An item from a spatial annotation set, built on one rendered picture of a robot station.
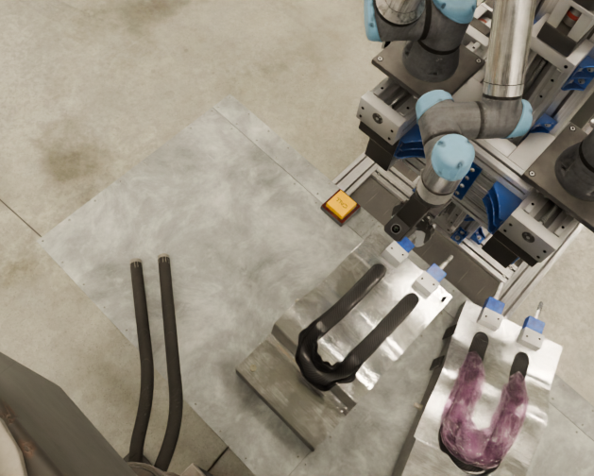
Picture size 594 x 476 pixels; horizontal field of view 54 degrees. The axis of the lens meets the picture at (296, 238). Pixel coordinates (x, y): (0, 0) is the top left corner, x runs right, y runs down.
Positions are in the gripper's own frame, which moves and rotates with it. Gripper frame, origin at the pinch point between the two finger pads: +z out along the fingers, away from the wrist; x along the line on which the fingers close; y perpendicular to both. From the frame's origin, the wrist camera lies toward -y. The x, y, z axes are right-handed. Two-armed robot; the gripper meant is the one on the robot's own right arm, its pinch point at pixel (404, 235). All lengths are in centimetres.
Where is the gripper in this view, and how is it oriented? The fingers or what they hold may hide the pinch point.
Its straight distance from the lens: 140.8
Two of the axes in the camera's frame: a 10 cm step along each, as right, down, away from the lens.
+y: 6.9, -6.4, 3.3
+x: -7.2, -6.5, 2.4
